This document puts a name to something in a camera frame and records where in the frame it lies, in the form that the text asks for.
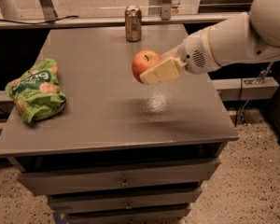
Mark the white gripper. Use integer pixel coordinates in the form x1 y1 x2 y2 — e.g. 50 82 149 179
140 29 220 85

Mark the red apple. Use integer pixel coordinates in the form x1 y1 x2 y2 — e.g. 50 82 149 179
132 49 161 82

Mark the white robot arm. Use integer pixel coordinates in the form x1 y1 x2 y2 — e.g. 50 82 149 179
140 0 280 85

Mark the orange soda can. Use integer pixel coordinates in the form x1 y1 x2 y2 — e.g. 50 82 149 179
124 6 142 42

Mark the metal railing bar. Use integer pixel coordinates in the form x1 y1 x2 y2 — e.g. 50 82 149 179
0 12 241 30

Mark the grey drawer cabinet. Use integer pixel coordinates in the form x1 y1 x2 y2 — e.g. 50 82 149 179
0 23 240 224

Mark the top drawer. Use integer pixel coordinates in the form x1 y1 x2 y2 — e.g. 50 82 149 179
19 158 220 195

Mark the drawer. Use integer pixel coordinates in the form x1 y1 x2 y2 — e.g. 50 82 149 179
66 204 190 224
19 158 220 195
49 187 202 214

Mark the green chip bag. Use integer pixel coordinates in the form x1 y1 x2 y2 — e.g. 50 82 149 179
5 59 66 123

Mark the middle drawer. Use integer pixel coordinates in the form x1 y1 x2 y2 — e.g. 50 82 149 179
49 187 202 214

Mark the bottom drawer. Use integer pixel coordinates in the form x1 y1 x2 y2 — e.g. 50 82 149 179
66 204 190 224

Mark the black cable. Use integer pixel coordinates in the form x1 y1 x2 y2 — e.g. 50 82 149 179
0 14 80 25

